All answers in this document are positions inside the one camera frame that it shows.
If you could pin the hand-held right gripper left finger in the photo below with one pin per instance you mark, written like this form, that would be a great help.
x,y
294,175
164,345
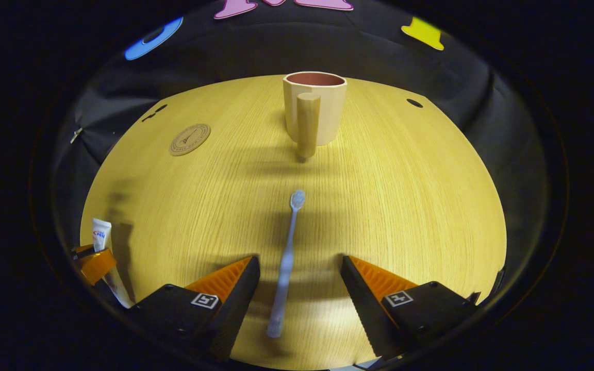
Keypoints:
x,y
235,309

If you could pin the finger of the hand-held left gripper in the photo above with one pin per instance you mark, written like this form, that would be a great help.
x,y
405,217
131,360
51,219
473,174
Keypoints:
x,y
98,265
83,249

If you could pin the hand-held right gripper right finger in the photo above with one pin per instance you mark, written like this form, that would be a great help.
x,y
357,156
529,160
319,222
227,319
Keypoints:
x,y
363,309

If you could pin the white toothpaste tube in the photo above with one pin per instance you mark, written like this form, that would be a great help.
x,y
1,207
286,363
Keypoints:
x,y
102,234

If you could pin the light blue toothbrush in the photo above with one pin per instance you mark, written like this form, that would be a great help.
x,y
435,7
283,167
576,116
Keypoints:
x,y
286,263

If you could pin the round brown coaster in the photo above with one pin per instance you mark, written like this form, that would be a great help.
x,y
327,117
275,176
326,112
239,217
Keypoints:
x,y
190,139

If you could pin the beige cup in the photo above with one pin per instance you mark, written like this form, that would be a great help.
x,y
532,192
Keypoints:
x,y
328,108

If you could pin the silver metal clip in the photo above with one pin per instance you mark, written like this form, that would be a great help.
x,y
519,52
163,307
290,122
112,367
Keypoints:
x,y
76,135

